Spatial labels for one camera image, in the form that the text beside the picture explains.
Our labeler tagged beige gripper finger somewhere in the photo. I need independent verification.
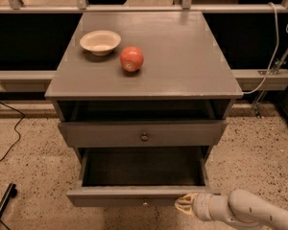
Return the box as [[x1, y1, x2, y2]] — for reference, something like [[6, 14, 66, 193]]
[[175, 195, 191, 206], [177, 205, 194, 217]]

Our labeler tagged grey drawer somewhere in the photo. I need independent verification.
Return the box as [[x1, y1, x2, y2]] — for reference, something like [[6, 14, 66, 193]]
[[67, 147, 220, 207], [59, 120, 228, 148]]

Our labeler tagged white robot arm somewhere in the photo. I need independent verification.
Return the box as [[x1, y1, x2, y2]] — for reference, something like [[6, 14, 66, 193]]
[[175, 189, 288, 230]]

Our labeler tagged round top drawer knob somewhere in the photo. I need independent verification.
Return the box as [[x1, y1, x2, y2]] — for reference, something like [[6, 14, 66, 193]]
[[140, 132, 149, 142]]

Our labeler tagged grey top drawer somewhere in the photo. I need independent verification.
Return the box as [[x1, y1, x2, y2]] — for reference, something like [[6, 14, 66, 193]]
[[59, 120, 228, 148]]

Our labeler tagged grey wooden drawer cabinet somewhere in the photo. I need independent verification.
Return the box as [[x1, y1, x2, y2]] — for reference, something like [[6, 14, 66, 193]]
[[44, 11, 244, 165]]

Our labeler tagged red apple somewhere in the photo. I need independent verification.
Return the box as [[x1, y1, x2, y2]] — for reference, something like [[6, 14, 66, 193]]
[[120, 46, 144, 73]]

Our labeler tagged black bar on floor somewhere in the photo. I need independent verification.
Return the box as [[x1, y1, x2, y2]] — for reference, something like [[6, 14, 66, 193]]
[[0, 183, 17, 223]]

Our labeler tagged cream ceramic bowl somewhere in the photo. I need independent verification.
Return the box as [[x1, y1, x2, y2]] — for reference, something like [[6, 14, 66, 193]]
[[80, 31, 121, 57]]

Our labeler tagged metal railing frame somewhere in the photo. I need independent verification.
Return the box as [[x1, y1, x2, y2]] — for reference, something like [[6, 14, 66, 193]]
[[0, 0, 288, 93]]

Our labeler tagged white cable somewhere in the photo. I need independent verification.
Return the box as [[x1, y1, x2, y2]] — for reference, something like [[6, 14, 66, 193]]
[[242, 2, 280, 96]]

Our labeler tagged black cable on floor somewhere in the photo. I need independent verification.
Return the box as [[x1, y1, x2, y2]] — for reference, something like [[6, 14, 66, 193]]
[[0, 91, 26, 163]]

